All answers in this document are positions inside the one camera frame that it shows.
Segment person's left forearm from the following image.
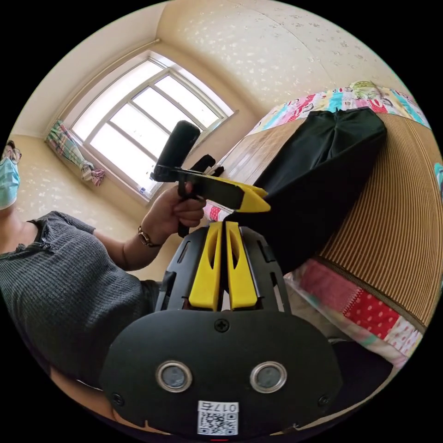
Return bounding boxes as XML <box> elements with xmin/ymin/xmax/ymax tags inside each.
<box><xmin>92</xmin><ymin>225</ymin><xmax>164</xmax><ymax>272</ymax></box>

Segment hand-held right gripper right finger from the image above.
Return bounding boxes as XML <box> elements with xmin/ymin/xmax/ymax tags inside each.
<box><xmin>225</xmin><ymin>221</ymin><xmax>259</xmax><ymax>311</ymax></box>

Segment person's left hand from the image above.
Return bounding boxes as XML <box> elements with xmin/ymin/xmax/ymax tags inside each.
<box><xmin>141</xmin><ymin>181</ymin><xmax>207</xmax><ymax>245</ymax></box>

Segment window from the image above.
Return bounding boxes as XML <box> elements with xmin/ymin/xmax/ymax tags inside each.
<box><xmin>67</xmin><ymin>51</ymin><xmax>239</xmax><ymax>205</ymax></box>

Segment person's body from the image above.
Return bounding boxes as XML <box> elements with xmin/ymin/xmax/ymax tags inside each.
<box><xmin>0</xmin><ymin>140</ymin><xmax>395</xmax><ymax>425</ymax></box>

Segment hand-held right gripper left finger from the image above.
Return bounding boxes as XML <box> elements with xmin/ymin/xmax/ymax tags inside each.
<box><xmin>188</xmin><ymin>221</ymin><xmax>223</xmax><ymax>311</ymax></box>

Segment black long pants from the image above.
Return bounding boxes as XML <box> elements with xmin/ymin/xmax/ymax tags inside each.
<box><xmin>223</xmin><ymin>107</ymin><xmax>388</xmax><ymax>275</ymax></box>

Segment plaid curtain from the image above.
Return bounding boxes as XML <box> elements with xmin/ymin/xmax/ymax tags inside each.
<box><xmin>45</xmin><ymin>119</ymin><xmax>107</xmax><ymax>187</ymax></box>

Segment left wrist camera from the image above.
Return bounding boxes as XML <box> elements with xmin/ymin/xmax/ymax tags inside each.
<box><xmin>150</xmin><ymin>120</ymin><xmax>202</xmax><ymax>182</ymax></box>

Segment bed with woven mat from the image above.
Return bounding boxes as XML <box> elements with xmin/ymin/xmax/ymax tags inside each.
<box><xmin>203</xmin><ymin>79</ymin><xmax>443</xmax><ymax>368</ymax></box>

